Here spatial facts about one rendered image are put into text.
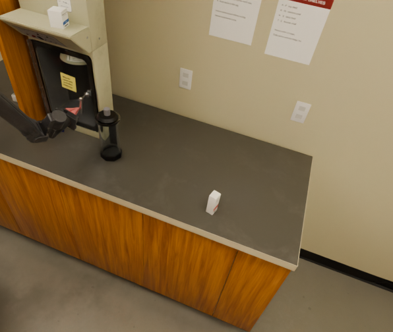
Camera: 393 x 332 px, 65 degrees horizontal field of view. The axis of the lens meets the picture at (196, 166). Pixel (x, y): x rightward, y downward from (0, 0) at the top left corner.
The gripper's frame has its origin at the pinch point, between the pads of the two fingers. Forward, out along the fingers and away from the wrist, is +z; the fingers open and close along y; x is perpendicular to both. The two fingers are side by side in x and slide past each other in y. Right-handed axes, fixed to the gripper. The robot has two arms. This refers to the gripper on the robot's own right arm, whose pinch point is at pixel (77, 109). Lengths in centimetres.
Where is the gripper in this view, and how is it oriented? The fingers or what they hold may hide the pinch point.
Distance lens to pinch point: 153.3
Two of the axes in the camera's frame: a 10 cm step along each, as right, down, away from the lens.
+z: 3.2, -6.2, 7.2
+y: -8.6, -5.1, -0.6
